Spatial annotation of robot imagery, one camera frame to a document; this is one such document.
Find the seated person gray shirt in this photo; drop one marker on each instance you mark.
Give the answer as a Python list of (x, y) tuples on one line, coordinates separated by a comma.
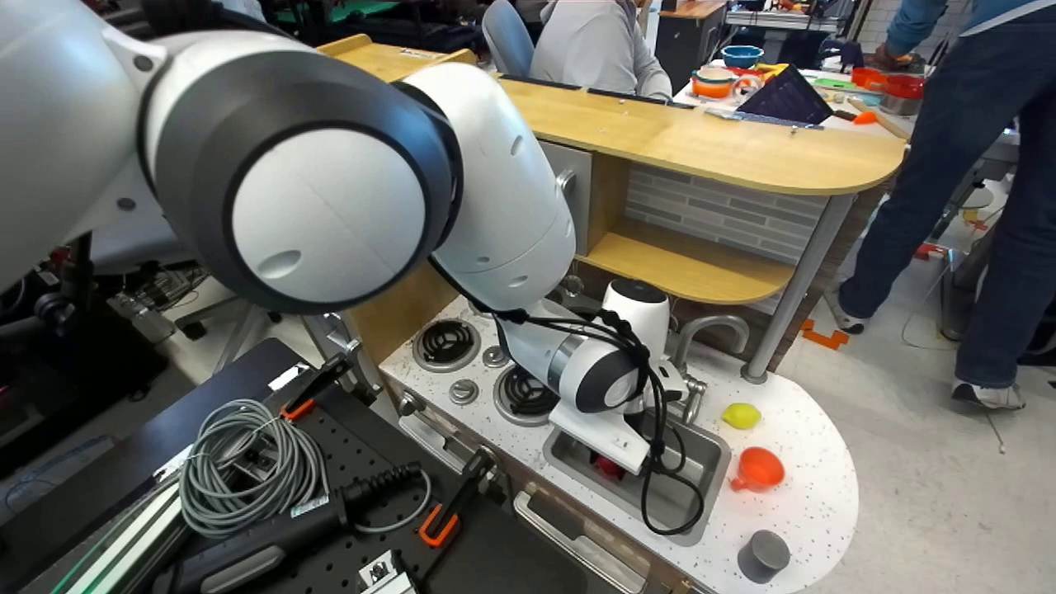
[(599, 43)]

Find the orange bowl stack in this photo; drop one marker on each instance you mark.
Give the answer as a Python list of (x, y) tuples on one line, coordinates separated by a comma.
[(714, 85)]

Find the blue bowl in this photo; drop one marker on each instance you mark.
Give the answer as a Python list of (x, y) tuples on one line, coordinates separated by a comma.
[(743, 54)]

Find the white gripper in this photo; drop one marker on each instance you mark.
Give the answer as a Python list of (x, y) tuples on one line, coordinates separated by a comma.
[(599, 435)]

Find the standing person blue jeans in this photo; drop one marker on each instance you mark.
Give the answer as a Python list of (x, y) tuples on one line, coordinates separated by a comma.
[(968, 144)]

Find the orange floor bracket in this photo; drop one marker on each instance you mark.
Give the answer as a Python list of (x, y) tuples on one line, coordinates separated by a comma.
[(825, 334)]

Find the gray toy sink basin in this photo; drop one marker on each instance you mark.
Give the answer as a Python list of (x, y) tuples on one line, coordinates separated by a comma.
[(680, 475)]

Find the white printed label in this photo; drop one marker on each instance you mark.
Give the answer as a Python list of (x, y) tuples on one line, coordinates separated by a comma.
[(381, 576)]

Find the yellow lemon toy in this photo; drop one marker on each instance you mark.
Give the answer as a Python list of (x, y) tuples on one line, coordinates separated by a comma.
[(742, 419)]

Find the red strawberry toy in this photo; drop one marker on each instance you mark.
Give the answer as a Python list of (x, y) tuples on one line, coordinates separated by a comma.
[(608, 466)]

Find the red bowl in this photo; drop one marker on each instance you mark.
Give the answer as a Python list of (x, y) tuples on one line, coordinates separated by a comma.
[(886, 85)]

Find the gray stove knob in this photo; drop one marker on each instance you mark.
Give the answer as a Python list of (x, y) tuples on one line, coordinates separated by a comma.
[(497, 355), (464, 392)]

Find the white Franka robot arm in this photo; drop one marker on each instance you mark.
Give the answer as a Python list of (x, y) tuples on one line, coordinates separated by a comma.
[(319, 218)]

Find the black stove burner plate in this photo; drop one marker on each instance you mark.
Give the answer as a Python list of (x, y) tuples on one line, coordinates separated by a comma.
[(446, 340), (523, 398)]

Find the black tripod stand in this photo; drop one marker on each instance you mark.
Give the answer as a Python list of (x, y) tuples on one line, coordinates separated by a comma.
[(77, 300)]

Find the gray toy microwave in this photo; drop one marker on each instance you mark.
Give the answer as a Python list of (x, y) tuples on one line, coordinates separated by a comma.
[(574, 182)]

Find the gray toy faucet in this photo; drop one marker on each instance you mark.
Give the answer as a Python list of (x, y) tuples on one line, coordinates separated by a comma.
[(714, 331)]

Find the dark blue pyramid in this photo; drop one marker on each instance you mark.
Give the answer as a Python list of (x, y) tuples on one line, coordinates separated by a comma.
[(788, 100)]

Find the grey round lid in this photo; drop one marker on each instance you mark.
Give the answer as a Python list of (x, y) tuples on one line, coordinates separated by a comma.
[(763, 555)]

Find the blue office chair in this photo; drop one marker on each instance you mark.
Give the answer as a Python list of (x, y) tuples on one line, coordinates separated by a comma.
[(508, 34)]

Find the black perforated table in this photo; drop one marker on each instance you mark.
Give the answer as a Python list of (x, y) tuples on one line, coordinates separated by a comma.
[(167, 442)]

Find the wooden toy kitchen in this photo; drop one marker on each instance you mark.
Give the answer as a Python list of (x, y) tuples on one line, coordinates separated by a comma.
[(704, 138)]

